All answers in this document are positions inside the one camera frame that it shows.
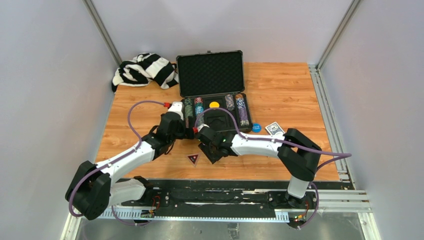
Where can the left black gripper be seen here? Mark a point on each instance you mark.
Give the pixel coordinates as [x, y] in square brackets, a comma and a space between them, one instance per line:
[186, 132]

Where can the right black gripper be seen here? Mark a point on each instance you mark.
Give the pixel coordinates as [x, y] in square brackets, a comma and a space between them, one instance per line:
[213, 159]

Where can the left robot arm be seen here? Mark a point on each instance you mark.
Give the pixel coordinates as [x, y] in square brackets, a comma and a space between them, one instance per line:
[97, 186]

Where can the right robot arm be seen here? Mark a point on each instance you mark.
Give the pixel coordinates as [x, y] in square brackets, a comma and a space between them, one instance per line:
[298, 153]

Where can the black poker set case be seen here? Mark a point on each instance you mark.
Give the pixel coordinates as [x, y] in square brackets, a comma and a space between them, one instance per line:
[212, 76]

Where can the triangular all in marker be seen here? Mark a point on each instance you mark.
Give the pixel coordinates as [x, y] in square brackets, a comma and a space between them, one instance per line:
[194, 158]

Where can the green chip stack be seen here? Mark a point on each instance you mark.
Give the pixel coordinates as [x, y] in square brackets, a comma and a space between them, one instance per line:
[188, 111]

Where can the yellow dealer button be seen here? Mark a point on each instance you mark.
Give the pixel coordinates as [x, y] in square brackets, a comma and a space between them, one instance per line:
[214, 104]

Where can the blue purple chip stack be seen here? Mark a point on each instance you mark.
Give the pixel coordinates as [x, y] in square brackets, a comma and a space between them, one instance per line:
[242, 110]

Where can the blue small blind button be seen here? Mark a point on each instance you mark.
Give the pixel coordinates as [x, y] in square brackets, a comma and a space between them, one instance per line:
[256, 128]

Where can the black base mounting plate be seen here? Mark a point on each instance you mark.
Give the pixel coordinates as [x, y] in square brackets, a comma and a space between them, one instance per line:
[222, 199]

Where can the blue playing card box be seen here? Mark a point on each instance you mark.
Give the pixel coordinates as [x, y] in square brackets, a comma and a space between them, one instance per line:
[274, 129]

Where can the black white striped cloth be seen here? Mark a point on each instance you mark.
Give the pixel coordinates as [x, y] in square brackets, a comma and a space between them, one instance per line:
[144, 69]

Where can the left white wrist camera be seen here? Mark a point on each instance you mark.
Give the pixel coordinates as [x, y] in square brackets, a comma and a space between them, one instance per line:
[175, 108]

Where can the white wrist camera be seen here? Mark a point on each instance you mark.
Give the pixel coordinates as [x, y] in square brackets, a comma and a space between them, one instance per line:
[198, 128]
[175, 108]

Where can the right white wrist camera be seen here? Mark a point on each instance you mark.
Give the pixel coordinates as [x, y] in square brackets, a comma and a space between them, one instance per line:
[198, 128]

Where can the aluminium frame rail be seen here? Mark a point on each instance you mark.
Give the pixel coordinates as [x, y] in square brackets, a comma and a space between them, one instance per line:
[326, 109]

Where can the left aluminium corner post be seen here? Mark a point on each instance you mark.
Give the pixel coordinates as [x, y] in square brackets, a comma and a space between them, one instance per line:
[93, 12]

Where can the aluminium corner post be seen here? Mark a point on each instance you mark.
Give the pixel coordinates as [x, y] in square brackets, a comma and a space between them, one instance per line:
[351, 10]
[93, 12]

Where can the right aluminium corner post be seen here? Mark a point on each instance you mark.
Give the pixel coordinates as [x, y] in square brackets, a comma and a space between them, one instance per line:
[351, 10]

